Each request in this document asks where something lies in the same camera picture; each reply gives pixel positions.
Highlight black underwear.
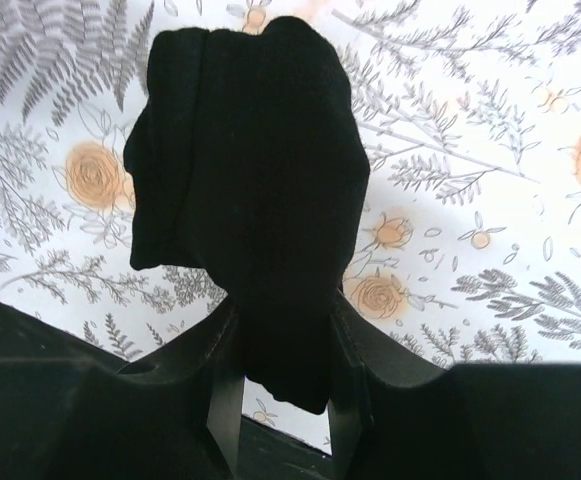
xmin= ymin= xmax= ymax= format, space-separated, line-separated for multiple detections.
xmin=123 ymin=16 xmax=370 ymax=414

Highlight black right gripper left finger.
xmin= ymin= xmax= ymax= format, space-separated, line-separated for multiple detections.
xmin=0 ymin=300 xmax=244 ymax=479

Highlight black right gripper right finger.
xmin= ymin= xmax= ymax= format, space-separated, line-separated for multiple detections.
xmin=328 ymin=298 xmax=581 ymax=479

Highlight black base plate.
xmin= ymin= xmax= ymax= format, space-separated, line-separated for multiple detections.
xmin=236 ymin=415 xmax=334 ymax=480

